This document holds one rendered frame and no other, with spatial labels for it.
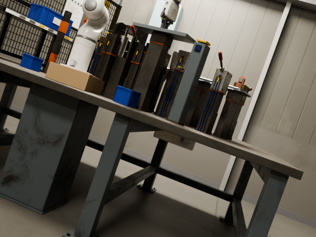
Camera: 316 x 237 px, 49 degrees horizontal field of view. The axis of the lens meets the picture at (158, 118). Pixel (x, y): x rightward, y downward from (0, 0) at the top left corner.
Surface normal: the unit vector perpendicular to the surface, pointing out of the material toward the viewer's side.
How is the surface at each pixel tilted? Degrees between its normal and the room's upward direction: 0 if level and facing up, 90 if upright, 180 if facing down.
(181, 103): 90
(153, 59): 90
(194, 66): 90
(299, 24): 90
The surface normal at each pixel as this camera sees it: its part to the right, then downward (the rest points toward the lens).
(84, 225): -0.19, -0.03
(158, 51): -0.49, -0.14
